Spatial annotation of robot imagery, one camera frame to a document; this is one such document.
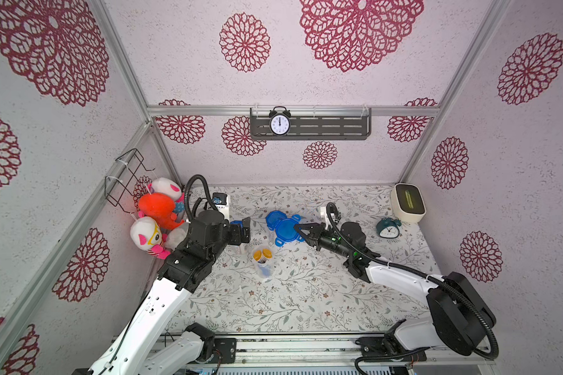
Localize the black alarm clock on shelf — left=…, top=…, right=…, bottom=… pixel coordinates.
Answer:
left=269, top=106, right=292, bottom=136

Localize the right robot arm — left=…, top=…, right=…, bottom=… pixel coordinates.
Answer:
left=294, top=222, right=500, bottom=361

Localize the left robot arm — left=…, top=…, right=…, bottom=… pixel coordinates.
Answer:
left=78, top=210, right=250, bottom=374

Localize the white pink plush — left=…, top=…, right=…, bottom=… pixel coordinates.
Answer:
left=130, top=217, right=170, bottom=259
left=149, top=177, right=185, bottom=203

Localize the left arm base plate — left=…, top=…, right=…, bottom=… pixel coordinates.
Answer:
left=190, top=337, right=238, bottom=365

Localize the teal alarm clock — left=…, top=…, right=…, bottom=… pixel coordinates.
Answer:
left=375, top=217, right=402, bottom=239

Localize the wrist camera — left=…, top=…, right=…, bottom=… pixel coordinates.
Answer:
left=319, top=206, right=341, bottom=231
left=212, top=192, right=230, bottom=220

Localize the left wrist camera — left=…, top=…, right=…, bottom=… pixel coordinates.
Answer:
left=212, top=192, right=230, bottom=220

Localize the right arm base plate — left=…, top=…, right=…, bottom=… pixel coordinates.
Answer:
left=355, top=336, right=429, bottom=362

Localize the cream box with green window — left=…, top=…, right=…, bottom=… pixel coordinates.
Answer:
left=390, top=183, right=427, bottom=223

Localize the red plush toy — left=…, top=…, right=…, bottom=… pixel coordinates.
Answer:
left=138, top=192, right=182, bottom=231

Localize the upper white pink plush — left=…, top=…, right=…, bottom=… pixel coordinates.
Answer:
left=149, top=177, right=185, bottom=203

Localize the clear plastic container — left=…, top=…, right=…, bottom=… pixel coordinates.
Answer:
left=251, top=245, right=274, bottom=280

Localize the grey wall shelf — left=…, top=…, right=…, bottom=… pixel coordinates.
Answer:
left=249, top=108, right=372, bottom=141

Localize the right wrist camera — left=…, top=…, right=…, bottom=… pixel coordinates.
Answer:
left=319, top=206, right=341, bottom=231

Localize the black wire basket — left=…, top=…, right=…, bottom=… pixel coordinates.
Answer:
left=103, top=148, right=154, bottom=215

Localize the lower white pink plush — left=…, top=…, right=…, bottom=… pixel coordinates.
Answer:
left=130, top=217, right=170, bottom=259

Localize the white small plush dog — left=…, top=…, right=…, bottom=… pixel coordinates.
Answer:
left=164, top=222, right=189, bottom=251

